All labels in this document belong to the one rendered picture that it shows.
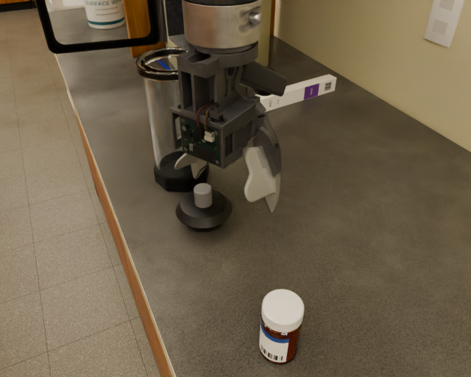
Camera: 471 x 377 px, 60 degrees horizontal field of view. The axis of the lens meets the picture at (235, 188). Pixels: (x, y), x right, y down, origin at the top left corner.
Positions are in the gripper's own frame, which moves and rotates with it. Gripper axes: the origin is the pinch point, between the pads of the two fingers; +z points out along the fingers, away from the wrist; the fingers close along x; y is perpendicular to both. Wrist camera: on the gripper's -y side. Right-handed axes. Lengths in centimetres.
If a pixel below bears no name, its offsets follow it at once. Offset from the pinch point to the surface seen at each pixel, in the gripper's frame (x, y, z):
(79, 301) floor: -87, -13, 106
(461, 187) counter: 24.6, -36.7, 12.2
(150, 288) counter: -5.7, 12.4, 12.2
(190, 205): -9.7, -1.3, 8.5
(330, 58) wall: -21, -79, 11
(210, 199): -7.0, -3.1, 7.3
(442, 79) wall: 13, -60, 2
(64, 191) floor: -153, -55, 105
